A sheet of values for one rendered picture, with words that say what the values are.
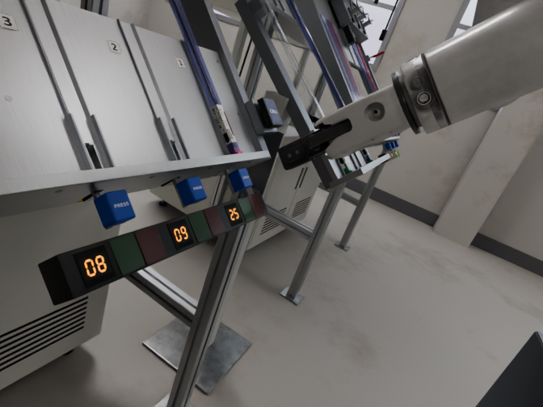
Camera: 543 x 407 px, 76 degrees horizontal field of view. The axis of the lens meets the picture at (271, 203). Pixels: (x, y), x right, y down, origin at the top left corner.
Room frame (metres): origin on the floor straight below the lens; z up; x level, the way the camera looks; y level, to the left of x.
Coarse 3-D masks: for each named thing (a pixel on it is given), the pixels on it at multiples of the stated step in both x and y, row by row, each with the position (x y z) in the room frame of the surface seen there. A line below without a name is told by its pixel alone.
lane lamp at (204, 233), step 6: (192, 216) 0.38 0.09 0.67; (198, 216) 0.39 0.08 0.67; (204, 216) 0.40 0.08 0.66; (192, 222) 0.38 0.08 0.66; (198, 222) 0.39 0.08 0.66; (204, 222) 0.40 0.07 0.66; (192, 228) 0.37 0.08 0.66; (198, 228) 0.38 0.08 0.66; (204, 228) 0.39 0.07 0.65; (198, 234) 0.38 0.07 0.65; (204, 234) 0.38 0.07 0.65; (210, 234) 0.39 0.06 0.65; (198, 240) 0.37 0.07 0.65; (204, 240) 0.38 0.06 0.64
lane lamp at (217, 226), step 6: (204, 210) 0.41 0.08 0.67; (210, 210) 0.42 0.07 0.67; (216, 210) 0.43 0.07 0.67; (210, 216) 0.41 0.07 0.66; (216, 216) 0.42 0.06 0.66; (210, 222) 0.41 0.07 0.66; (216, 222) 0.41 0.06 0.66; (222, 222) 0.43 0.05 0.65; (210, 228) 0.40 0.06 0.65; (216, 228) 0.41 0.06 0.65; (222, 228) 0.42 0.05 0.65; (216, 234) 0.40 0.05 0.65
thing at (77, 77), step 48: (0, 0) 0.32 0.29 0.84; (48, 0) 0.37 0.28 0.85; (0, 48) 0.29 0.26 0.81; (48, 48) 0.33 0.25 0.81; (96, 48) 0.39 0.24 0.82; (144, 48) 0.46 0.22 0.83; (0, 96) 0.27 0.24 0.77; (48, 96) 0.30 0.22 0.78; (96, 96) 0.35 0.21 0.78; (144, 96) 0.41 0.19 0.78; (192, 96) 0.50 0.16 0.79; (0, 144) 0.24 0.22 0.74; (48, 144) 0.28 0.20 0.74; (96, 144) 0.32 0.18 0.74; (144, 144) 0.37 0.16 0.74; (192, 144) 0.44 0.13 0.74; (240, 144) 0.55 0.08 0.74
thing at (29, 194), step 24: (120, 168) 0.30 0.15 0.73; (144, 168) 0.32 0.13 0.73; (168, 168) 0.35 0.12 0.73; (192, 168) 0.39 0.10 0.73; (216, 168) 0.46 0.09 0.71; (240, 168) 0.55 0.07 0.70; (0, 192) 0.20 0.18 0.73; (24, 192) 0.22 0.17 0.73; (48, 192) 0.24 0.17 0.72; (72, 192) 0.27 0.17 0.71; (0, 216) 0.24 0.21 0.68
